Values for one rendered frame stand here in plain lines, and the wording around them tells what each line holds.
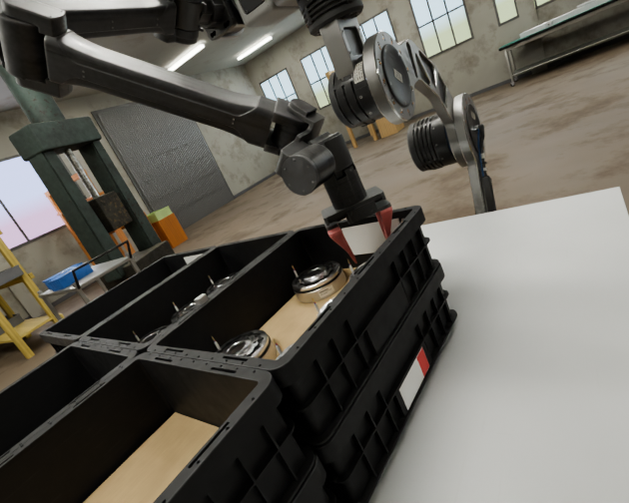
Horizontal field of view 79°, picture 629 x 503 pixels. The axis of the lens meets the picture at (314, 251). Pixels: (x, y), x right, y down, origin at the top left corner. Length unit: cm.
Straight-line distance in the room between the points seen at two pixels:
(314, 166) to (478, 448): 41
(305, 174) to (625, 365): 48
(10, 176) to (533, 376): 854
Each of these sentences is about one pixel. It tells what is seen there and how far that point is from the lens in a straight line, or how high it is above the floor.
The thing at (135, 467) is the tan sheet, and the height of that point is 83.
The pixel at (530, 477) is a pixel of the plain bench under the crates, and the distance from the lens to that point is 53.
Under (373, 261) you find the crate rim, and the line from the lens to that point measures 52.
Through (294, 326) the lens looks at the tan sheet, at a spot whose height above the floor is 83.
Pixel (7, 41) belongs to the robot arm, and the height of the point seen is 137.
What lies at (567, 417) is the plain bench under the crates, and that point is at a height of 70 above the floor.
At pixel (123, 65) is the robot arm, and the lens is 65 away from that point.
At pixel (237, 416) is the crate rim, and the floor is 93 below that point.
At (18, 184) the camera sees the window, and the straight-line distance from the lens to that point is 871.
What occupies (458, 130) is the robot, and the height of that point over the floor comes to 92.
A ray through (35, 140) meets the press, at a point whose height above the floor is 202.
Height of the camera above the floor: 113
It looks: 18 degrees down
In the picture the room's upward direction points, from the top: 25 degrees counter-clockwise
